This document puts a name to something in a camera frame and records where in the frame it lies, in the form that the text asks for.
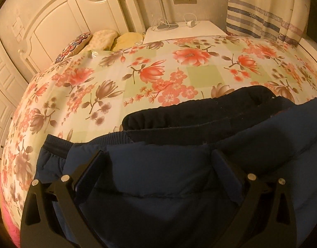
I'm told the striped printed curtain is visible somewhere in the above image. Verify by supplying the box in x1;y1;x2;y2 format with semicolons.
226;0;312;45

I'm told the white charger with cable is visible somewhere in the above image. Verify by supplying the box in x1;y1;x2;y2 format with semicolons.
184;14;201;28

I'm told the floral bed sheet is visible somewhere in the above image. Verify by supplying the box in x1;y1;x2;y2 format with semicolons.
0;35;317;238

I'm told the white desk lamp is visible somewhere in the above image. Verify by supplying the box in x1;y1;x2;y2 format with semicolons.
154;0;179;31

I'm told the white nightstand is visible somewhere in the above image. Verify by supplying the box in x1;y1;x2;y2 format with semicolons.
142;20;230;44

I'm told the yellow pillow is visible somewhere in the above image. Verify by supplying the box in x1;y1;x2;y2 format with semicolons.
112;32;146;51

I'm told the dark blue padded jacket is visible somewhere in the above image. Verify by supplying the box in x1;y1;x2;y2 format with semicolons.
36;85;317;248

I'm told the white wooden headboard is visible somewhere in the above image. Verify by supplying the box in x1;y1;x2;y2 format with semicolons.
0;0;146;78

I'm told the white panelled wardrobe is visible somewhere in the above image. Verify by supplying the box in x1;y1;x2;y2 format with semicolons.
0;21;30;161

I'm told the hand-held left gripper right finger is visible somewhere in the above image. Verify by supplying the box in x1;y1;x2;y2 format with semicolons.
211;149;307;248

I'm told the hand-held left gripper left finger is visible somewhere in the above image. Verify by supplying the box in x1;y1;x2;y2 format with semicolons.
20;150;107;248

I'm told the beige pillow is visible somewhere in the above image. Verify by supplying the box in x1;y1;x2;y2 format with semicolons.
83;30;120;52

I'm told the patterned round pillow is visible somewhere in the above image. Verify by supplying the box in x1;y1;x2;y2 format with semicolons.
55;32;93;64

